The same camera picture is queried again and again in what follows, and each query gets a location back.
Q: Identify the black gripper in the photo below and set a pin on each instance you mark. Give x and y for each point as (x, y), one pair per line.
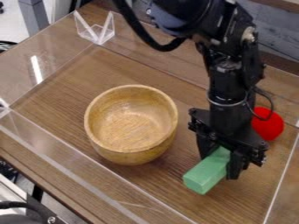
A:
(224, 126)

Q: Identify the green rectangular stick block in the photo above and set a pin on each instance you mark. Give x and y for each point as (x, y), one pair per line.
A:
(206, 174)

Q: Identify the brown wooden bowl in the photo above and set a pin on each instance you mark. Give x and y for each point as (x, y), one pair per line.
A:
(132, 123)

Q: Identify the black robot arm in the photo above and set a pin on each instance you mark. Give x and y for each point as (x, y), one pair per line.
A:
(222, 29)

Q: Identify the red plush strawberry toy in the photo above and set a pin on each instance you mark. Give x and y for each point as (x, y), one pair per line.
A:
(268, 123)

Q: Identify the black table leg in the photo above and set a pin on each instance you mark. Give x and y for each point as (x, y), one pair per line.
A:
(38, 193)

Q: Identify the clear acrylic tray enclosure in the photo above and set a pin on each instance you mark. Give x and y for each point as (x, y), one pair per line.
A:
(60, 70)

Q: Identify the black metal bracket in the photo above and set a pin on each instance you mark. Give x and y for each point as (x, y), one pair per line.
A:
(43, 214)

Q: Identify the grey post in background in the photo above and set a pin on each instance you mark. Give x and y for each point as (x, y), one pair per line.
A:
(34, 15)

